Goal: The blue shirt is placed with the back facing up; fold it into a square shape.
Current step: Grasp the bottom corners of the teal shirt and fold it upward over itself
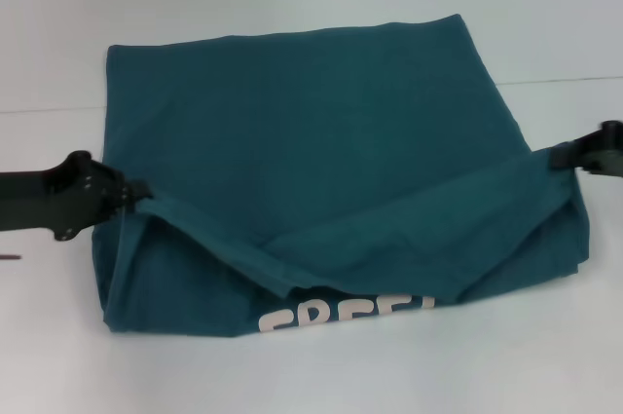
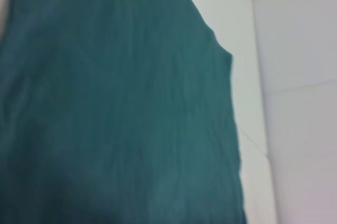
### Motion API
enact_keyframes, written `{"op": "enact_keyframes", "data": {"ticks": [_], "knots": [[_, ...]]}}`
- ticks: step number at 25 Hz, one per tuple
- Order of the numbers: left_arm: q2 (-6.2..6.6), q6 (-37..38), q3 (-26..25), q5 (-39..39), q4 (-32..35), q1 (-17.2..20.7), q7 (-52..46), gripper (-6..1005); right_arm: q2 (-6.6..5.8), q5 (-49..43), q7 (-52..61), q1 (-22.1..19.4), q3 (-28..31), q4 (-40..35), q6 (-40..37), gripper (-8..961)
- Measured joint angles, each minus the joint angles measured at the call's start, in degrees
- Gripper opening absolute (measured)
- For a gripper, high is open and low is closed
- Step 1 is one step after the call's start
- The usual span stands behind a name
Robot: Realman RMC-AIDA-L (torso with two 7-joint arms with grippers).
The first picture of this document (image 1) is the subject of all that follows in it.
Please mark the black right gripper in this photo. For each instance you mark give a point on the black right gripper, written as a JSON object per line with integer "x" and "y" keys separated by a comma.
{"x": 606, "y": 153}

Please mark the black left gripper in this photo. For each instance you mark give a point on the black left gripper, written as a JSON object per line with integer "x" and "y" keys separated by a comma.
{"x": 53, "y": 197}

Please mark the teal blue shirt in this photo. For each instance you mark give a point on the teal blue shirt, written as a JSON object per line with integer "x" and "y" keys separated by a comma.
{"x": 316, "y": 165}

